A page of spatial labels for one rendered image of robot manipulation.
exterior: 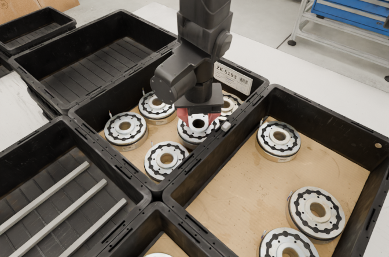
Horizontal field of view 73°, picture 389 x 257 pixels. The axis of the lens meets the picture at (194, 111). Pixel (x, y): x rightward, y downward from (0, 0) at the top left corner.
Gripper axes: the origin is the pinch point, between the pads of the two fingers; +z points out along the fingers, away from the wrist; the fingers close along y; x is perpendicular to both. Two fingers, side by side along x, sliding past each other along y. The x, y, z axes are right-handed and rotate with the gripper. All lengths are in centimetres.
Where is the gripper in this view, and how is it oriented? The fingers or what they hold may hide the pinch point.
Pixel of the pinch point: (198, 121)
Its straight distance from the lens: 61.8
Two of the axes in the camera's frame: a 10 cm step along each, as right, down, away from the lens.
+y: 10.0, -0.5, 0.2
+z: 0.2, 6.7, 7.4
